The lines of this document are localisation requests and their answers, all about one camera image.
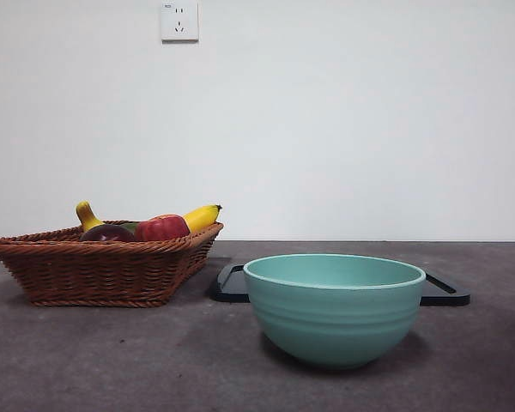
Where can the yellow banana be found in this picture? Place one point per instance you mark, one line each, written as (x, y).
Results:
(201, 216)

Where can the green fruit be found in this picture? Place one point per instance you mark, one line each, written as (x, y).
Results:
(129, 226)

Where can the teal ribbed bowl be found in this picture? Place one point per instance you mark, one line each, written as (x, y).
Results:
(335, 322)

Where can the brown wicker basket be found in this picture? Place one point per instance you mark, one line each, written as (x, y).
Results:
(94, 270)

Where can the white wall socket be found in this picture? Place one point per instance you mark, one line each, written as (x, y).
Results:
(179, 21)

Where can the red apple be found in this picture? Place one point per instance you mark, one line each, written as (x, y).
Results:
(163, 227)

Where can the dark green rectangular tray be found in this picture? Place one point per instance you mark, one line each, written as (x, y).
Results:
(229, 287)

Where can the dark red plum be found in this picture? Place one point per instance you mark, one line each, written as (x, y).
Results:
(107, 234)

